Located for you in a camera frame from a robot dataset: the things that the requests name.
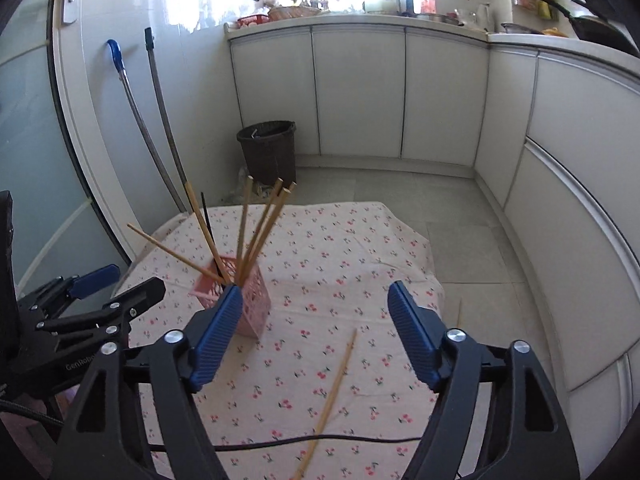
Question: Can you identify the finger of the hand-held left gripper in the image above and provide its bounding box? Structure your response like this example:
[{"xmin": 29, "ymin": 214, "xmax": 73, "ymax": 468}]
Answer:
[
  {"xmin": 16, "ymin": 264, "xmax": 121, "ymax": 321},
  {"xmin": 35, "ymin": 276, "xmax": 167, "ymax": 356}
]

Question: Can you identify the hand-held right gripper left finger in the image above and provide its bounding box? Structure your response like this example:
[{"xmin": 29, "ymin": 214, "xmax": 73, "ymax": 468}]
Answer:
[{"xmin": 60, "ymin": 284, "xmax": 245, "ymax": 480}]

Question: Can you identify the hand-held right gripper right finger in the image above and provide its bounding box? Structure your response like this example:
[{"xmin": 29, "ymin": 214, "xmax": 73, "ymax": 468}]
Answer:
[{"xmin": 387, "ymin": 281, "xmax": 581, "ymax": 480}]

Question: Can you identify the pink perforated utensil holder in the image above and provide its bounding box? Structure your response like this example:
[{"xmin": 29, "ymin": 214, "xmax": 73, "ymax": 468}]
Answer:
[{"xmin": 189, "ymin": 256, "xmax": 272, "ymax": 338}]

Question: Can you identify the single wooden chopstick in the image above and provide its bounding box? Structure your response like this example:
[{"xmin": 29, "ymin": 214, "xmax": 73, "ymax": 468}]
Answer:
[
  {"xmin": 127, "ymin": 223, "xmax": 226, "ymax": 283},
  {"xmin": 294, "ymin": 329, "xmax": 358, "ymax": 480}
]

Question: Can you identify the black chopstick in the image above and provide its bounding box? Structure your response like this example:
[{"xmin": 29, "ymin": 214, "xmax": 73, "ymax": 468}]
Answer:
[{"xmin": 201, "ymin": 191, "xmax": 225, "ymax": 278}]

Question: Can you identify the bundle of wooden chopsticks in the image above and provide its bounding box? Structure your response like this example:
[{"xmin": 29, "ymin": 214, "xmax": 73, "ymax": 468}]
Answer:
[{"xmin": 184, "ymin": 176, "xmax": 297, "ymax": 286}]

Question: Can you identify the purple cloth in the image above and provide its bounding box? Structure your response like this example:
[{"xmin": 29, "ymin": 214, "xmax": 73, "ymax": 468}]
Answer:
[{"xmin": 0, "ymin": 392, "xmax": 76, "ymax": 480}]

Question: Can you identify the cherry print tablecloth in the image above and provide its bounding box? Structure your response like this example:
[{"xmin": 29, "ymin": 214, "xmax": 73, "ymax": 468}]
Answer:
[{"xmin": 112, "ymin": 201, "xmax": 447, "ymax": 480}]

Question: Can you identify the plastic bag with vegetables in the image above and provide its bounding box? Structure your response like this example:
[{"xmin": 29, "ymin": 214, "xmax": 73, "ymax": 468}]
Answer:
[{"xmin": 222, "ymin": 162, "xmax": 275, "ymax": 206}]

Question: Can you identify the brown trash bin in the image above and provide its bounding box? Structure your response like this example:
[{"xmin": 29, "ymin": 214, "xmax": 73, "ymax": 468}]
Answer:
[{"xmin": 236, "ymin": 120, "xmax": 297, "ymax": 185}]

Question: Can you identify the grey pole with dark grip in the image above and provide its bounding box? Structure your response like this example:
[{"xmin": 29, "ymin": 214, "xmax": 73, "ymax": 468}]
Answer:
[{"xmin": 144, "ymin": 27, "xmax": 193, "ymax": 211}]

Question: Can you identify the white kitchen base cabinet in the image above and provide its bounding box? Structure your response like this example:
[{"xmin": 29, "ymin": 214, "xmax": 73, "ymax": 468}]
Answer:
[
  {"xmin": 225, "ymin": 12, "xmax": 493, "ymax": 181},
  {"xmin": 472, "ymin": 32, "xmax": 640, "ymax": 461}
]

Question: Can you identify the steel bowl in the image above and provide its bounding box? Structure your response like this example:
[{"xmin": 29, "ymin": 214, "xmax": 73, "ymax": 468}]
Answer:
[{"xmin": 417, "ymin": 10, "xmax": 463, "ymax": 26}]

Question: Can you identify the steel basin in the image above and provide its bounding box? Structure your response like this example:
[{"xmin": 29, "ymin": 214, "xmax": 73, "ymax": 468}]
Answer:
[{"xmin": 500, "ymin": 21, "xmax": 543, "ymax": 36}]

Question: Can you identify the wicker basket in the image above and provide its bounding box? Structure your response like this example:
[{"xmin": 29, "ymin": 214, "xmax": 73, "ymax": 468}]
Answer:
[{"xmin": 267, "ymin": 4, "xmax": 323, "ymax": 22}]

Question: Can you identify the black wok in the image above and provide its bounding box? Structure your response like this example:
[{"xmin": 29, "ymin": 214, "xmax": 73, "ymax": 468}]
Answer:
[{"xmin": 520, "ymin": 0, "xmax": 640, "ymax": 56}]

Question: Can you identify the black cable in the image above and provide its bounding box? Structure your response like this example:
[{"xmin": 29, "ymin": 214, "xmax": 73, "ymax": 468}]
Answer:
[
  {"xmin": 147, "ymin": 435, "xmax": 428, "ymax": 453},
  {"xmin": 0, "ymin": 397, "xmax": 68, "ymax": 428}
]

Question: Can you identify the blue handled mop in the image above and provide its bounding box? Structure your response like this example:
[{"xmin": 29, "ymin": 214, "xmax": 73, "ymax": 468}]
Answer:
[{"xmin": 106, "ymin": 39, "xmax": 188, "ymax": 213}]

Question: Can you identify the wall rack with packets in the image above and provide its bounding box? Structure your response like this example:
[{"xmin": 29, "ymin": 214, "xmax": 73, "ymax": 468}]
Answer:
[{"xmin": 511, "ymin": 0, "xmax": 558, "ymax": 20}]

